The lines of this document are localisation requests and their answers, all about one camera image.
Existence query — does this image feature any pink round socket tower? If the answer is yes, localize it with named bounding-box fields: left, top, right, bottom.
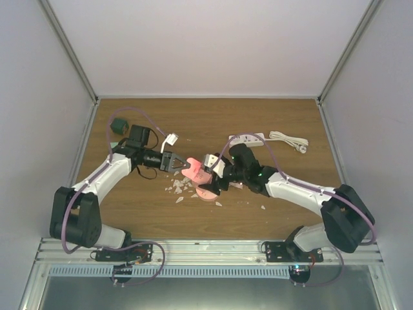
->
left=192, top=173, right=218, bottom=202

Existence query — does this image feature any red pink charger plug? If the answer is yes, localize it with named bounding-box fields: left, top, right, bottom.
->
left=181, top=158, right=210, bottom=184

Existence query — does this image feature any dark green cube plug adapter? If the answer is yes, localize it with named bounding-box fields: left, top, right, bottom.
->
left=110, top=118, right=129, bottom=136

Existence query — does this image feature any white power cord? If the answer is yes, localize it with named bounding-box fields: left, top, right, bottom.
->
left=264, top=130, right=310, bottom=154

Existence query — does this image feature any white power strip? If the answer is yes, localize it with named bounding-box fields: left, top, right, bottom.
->
left=228, top=133, right=265, bottom=147

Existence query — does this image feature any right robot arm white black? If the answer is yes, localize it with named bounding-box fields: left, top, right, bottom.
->
left=203, top=144, right=376, bottom=262

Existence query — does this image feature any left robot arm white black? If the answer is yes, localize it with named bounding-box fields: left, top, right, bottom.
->
left=50, top=125, right=190, bottom=261

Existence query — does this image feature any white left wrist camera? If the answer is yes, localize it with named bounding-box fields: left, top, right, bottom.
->
left=160, top=132, right=179, bottom=153

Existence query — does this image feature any aluminium front rail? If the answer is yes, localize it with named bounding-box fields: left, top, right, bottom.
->
left=35, top=238, right=383, bottom=265

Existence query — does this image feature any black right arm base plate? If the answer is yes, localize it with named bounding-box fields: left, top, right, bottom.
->
left=260, top=241, right=324, bottom=263

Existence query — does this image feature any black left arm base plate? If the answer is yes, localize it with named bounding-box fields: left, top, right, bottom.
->
left=90, top=244, right=153, bottom=264

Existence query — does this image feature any slotted grey cable duct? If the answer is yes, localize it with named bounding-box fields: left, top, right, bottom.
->
left=49, top=264, right=290, bottom=279

